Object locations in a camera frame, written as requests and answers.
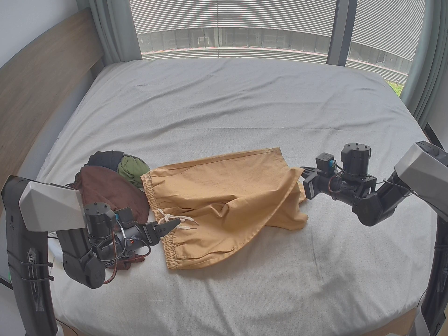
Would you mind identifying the green garment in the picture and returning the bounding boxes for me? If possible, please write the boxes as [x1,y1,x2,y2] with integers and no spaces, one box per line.
[117,154,151,189]

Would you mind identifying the bed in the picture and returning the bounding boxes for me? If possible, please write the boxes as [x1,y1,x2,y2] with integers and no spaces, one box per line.
[0,7,448,336]

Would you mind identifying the window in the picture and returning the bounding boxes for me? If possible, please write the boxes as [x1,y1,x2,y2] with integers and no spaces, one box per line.
[126,0,428,87]

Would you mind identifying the grey-green curtain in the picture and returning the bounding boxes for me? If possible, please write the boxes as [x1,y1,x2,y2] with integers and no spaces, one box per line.
[399,0,448,129]
[73,0,143,66]

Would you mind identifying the brown garment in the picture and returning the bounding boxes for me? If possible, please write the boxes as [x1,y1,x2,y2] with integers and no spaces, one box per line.
[66,166,151,271]

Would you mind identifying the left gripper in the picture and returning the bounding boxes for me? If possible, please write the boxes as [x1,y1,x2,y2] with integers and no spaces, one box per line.
[121,217,181,253]

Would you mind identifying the black garment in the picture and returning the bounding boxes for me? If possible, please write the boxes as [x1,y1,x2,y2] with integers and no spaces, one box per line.
[87,151,125,171]

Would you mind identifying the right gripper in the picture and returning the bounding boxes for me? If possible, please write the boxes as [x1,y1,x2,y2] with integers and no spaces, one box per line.
[300,167,337,201]

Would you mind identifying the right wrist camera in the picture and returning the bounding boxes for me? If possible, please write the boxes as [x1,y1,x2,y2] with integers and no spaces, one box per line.
[316,153,336,172]

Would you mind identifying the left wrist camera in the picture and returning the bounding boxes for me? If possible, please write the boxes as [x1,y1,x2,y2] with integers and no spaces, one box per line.
[115,207,136,229]

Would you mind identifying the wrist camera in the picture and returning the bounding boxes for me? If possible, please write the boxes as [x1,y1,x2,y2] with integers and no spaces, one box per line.
[316,153,336,172]
[115,207,136,229]

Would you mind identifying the mustard yellow shorts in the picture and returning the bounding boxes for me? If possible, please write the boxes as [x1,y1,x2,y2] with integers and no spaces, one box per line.
[140,147,309,271]

